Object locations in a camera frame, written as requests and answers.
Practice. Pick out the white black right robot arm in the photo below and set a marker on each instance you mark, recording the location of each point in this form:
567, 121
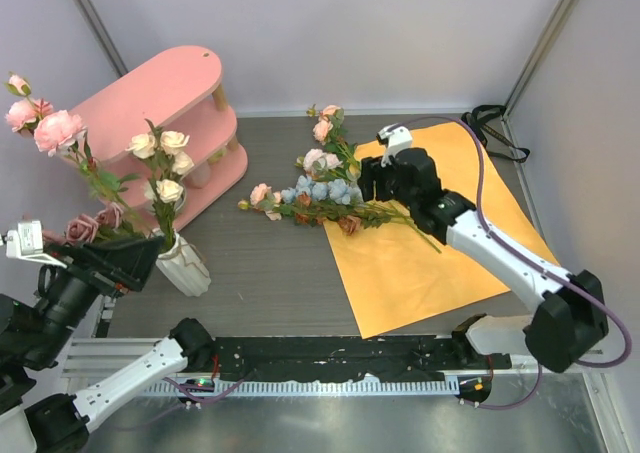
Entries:
564, 322

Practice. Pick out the mauve rose flower stem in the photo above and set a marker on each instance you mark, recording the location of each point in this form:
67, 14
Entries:
107, 225

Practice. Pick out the white slotted cable duct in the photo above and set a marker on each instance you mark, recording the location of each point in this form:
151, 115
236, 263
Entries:
368, 386

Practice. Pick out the large peach peony stem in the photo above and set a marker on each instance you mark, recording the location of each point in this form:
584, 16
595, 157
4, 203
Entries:
334, 157

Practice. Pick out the orange yellow wrapping paper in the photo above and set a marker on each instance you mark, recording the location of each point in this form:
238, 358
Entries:
393, 278

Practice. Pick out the pink faceted cup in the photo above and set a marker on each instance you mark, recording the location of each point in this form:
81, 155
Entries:
199, 177

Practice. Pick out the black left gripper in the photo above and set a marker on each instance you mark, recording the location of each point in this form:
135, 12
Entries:
135, 255

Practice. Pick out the white ribbed ceramic vase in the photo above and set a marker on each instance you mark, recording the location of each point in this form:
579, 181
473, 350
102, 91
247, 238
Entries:
184, 267

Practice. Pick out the pink three-tier shelf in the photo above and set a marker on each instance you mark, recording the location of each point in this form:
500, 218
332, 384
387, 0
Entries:
179, 91

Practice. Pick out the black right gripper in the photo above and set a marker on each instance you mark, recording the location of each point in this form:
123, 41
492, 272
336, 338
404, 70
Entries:
372, 170

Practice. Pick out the small pink bud stem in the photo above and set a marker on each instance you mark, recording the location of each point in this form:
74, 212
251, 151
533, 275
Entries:
275, 205

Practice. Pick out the beige bowl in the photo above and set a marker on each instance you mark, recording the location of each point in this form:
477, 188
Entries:
180, 203

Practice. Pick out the aluminium frame rail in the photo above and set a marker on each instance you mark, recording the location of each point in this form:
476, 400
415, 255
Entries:
101, 357

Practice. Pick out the rust brown rose stem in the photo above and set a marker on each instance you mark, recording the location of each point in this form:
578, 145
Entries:
350, 218

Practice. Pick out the pink rose flower stem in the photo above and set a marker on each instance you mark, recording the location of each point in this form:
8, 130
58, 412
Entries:
64, 134

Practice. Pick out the peach rose flower stem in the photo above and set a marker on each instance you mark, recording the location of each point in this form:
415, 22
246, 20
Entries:
163, 153

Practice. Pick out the green mug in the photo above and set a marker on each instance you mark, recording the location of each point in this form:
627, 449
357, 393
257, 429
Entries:
217, 156

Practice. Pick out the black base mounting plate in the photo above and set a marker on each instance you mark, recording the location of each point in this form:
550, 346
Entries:
339, 359

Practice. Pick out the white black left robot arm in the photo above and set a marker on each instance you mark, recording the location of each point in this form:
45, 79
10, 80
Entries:
64, 421

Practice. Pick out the blue flower stem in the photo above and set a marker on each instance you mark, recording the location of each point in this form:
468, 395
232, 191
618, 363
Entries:
340, 190

